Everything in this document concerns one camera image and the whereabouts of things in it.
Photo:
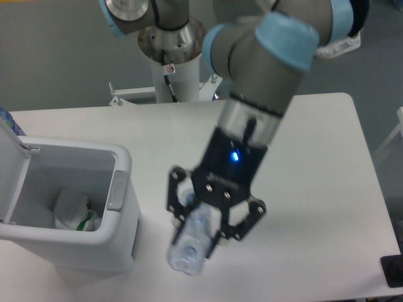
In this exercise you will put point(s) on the black device at table edge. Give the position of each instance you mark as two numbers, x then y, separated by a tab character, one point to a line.
392	269

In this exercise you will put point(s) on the clear plastic water bottle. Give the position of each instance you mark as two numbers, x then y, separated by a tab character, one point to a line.
188	254

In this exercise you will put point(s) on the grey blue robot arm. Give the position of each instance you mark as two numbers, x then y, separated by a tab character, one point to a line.
265	59

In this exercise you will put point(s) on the blue patterned bottle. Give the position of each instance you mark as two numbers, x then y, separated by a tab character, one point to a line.
7	117

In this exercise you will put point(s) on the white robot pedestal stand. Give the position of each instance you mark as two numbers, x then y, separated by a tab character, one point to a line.
174	58

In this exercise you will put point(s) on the white frame at right edge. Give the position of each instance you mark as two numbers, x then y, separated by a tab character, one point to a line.
392	141

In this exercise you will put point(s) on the white patterned shoe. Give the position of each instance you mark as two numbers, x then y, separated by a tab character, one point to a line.
339	47

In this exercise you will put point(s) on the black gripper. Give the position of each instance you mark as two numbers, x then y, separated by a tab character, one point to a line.
230	176

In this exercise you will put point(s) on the white paper packaging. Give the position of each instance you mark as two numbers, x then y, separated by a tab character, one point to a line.
73	212

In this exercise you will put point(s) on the white trash can lid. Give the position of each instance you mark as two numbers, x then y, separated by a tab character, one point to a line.
15	160

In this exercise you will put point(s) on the white plastic trash can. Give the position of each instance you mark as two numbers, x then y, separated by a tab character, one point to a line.
103	172

